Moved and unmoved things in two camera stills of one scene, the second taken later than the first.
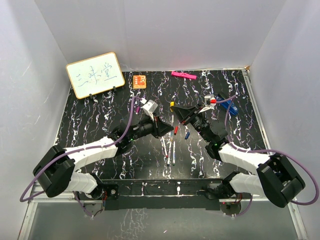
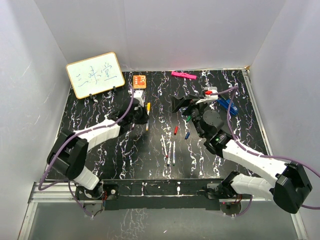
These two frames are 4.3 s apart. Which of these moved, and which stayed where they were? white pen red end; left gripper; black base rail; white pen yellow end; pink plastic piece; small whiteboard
Moved: white pen yellow end; left gripper
Stayed: black base rail; white pen red end; small whiteboard; pink plastic piece
